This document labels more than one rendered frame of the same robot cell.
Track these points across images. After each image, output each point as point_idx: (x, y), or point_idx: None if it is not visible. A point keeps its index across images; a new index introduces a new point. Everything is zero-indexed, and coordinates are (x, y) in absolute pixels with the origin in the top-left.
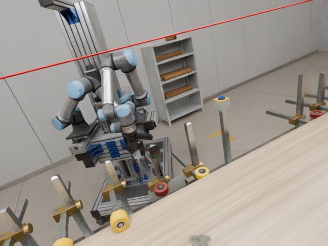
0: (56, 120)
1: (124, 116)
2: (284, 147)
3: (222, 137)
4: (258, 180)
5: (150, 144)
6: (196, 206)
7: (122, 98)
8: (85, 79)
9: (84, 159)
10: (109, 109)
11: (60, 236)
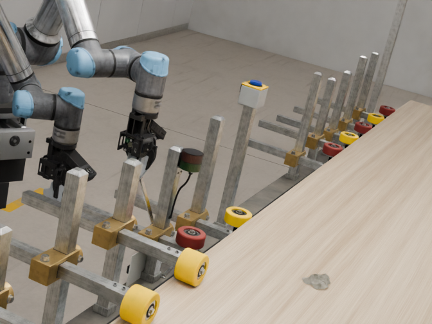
0: None
1: (162, 76)
2: (326, 188)
3: (233, 162)
4: (328, 223)
5: (176, 146)
6: (276, 252)
7: None
8: None
9: None
10: (104, 54)
11: (118, 288)
